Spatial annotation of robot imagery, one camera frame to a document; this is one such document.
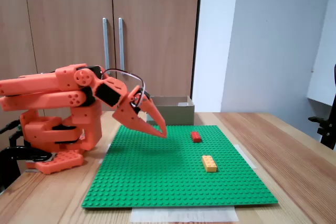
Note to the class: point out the wooden cabinet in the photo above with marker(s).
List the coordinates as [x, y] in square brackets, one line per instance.
[157, 24]

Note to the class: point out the red lego block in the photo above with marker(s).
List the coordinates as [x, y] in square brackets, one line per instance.
[196, 137]

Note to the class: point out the green lego baseplate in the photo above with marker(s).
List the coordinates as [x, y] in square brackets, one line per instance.
[168, 176]

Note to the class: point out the white board panel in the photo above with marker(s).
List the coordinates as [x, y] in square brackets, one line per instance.
[325, 51]

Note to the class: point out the yellow lego block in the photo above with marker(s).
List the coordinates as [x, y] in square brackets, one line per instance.
[209, 163]

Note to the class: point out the masking tape strip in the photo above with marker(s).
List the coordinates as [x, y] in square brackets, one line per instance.
[183, 214]
[103, 160]
[249, 159]

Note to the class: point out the open cardboard box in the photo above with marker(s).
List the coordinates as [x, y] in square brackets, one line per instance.
[178, 115]

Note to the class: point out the black table clamp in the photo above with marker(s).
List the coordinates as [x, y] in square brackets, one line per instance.
[26, 153]

